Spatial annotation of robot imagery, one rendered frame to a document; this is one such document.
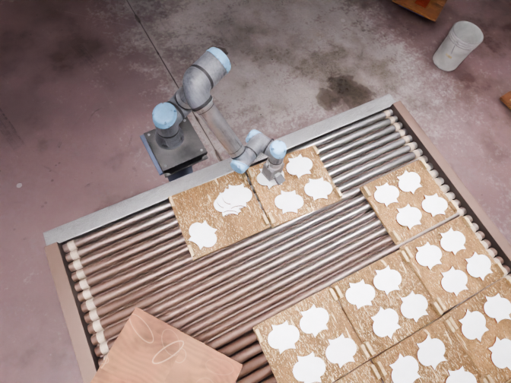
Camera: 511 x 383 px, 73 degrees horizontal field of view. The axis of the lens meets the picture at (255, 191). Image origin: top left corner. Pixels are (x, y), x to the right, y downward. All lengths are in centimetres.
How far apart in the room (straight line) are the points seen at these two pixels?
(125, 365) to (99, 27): 317
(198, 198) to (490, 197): 262
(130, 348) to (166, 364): 16
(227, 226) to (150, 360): 66
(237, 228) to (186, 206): 28
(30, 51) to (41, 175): 130
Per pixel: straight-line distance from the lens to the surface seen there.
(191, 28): 383
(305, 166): 187
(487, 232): 218
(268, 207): 176
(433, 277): 194
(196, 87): 137
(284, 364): 167
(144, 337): 157
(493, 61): 456
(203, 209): 175
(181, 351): 155
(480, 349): 202
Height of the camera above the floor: 258
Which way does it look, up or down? 67 degrees down
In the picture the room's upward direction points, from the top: 12 degrees clockwise
